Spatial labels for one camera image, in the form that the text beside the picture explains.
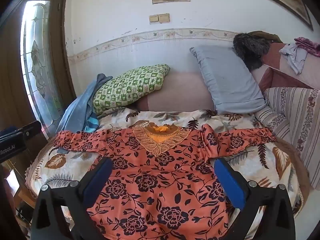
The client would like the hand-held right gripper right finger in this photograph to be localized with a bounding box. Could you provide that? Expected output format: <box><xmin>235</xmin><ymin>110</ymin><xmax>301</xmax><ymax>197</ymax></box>
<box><xmin>214</xmin><ymin>158</ymin><xmax>297</xmax><ymax>240</ymax></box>

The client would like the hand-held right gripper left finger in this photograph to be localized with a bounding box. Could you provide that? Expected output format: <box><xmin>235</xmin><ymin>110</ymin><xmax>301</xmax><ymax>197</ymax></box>
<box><xmin>30</xmin><ymin>157</ymin><xmax>114</xmax><ymax>240</ymax></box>

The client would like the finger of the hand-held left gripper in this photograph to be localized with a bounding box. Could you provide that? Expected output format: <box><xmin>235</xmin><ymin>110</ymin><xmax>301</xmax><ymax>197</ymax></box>
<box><xmin>15</xmin><ymin>121</ymin><xmax>42</xmax><ymax>140</ymax></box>

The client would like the orange floral shirt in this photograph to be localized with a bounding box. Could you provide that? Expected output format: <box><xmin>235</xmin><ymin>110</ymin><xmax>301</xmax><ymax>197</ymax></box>
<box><xmin>54</xmin><ymin>124</ymin><xmax>277</xmax><ymax>240</ymax></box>

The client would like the leaf print blanket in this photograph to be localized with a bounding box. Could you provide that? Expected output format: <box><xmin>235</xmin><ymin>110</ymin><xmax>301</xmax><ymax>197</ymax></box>
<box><xmin>25</xmin><ymin>107</ymin><xmax>304</xmax><ymax>240</ymax></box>

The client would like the blue cloth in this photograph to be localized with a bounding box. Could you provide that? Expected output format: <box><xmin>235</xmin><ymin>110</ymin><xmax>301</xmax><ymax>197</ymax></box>
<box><xmin>55</xmin><ymin>73</ymin><xmax>113</xmax><ymax>133</ymax></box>

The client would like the teal striped cloth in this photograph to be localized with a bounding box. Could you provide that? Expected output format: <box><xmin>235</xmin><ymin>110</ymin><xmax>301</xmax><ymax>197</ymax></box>
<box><xmin>84</xmin><ymin>116</ymin><xmax>100</xmax><ymax>133</ymax></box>

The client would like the wooden stained glass door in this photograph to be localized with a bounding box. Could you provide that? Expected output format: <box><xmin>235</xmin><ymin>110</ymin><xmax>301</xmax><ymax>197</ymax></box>
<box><xmin>0</xmin><ymin>0</ymin><xmax>77</xmax><ymax>140</ymax></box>

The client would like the striped floral cushion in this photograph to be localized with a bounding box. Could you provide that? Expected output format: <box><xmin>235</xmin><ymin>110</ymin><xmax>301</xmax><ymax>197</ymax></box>
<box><xmin>254</xmin><ymin>87</ymin><xmax>320</xmax><ymax>190</ymax></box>

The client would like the green checked pillow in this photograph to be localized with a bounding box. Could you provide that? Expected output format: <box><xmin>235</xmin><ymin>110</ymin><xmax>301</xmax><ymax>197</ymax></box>
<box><xmin>92</xmin><ymin>64</ymin><xmax>170</xmax><ymax>117</ymax></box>

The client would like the grey blue pillow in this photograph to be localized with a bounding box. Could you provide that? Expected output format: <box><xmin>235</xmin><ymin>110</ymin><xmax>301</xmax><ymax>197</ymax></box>
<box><xmin>189</xmin><ymin>45</ymin><xmax>268</xmax><ymax>114</ymax></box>

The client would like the pink mattress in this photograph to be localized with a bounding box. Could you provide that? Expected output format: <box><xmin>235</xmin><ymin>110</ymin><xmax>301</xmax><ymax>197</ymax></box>
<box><xmin>136</xmin><ymin>71</ymin><xmax>215</xmax><ymax>113</ymax></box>

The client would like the dark furry cloth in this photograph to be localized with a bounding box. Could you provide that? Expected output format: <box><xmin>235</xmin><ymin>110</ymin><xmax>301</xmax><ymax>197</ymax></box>
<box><xmin>233</xmin><ymin>32</ymin><xmax>272</xmax><ymax>71</ymax></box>

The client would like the pale grey garment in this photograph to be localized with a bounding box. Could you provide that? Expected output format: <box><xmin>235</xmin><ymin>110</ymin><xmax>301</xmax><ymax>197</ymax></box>
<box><xmin>279</xmin><ymin>42</ymin><xmax>308</xmax><ymax>75</ymax></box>

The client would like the brown cloth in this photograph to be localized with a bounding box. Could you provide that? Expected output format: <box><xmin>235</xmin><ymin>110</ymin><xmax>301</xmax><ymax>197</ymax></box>
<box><xmin>247</xmin><ymin>31</ymin><xmax>283</xmax><ymax>44</ymax></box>

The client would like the magenta cloth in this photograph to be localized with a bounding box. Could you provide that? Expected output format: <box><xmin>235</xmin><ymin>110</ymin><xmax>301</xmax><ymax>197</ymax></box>
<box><xmin>294</xmin><ymin>37</ymin><xmax>320</xmax><ymax>57</ymax></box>

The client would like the large framed wall picture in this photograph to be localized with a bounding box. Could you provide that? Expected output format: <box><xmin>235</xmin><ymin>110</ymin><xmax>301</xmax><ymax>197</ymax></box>
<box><xmin>220</xmin><ymin>0</ymin><xmax>314</xmax><ymax>32</ymax></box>

